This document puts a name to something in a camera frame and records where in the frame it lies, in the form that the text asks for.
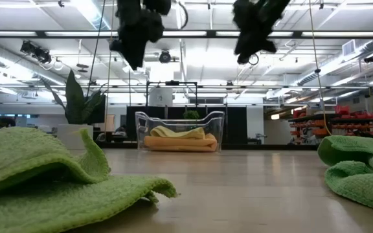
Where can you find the small green background plant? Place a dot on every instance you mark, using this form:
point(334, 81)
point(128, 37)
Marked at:
point(191, 114)

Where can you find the person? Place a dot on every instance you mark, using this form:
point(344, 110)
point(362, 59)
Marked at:
point(121, 130)
point(6, 121)

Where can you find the orange microfiber towel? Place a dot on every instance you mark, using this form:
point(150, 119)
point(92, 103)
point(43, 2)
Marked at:
point(180, 142)

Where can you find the round black hanging camera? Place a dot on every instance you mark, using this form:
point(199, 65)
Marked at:
point(164, 57)

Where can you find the green microfiber towel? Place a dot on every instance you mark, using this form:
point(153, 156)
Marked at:
point(361, 187)
point(28, 152)

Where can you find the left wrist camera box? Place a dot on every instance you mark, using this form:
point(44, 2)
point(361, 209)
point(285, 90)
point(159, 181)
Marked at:
point(157, 6)

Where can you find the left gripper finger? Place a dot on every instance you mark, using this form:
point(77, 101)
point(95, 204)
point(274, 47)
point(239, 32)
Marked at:
point(126, 51)
point(140, 53)

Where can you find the shelving rack with bins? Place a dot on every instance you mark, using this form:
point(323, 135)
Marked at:
point(312, 118)

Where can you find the red storage bin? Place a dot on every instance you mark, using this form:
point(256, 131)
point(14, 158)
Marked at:
point(342, 110)

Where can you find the white box on stand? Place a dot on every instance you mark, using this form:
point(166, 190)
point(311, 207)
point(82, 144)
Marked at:
point(160, 97)

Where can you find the clear plastic bin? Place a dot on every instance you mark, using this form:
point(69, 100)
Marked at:
point(140, 129)

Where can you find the black stand frame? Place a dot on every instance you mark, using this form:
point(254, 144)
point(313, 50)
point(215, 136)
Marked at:
point(172, 83)

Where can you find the yellow microfiber towel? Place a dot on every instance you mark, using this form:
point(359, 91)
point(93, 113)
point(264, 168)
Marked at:
point(173, 133)

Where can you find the black overhead frame beam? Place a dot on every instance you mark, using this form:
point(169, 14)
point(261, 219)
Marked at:
point(210, 33)

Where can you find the black ceiling mounted device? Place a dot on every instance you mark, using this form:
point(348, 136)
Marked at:
point(36, 51)

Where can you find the snake plant in white pot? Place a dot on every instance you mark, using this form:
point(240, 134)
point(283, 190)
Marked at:
point(74, 97)

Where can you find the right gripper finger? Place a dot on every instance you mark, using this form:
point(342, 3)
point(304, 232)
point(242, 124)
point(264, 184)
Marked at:
point(244, 48)
point(264, 45)

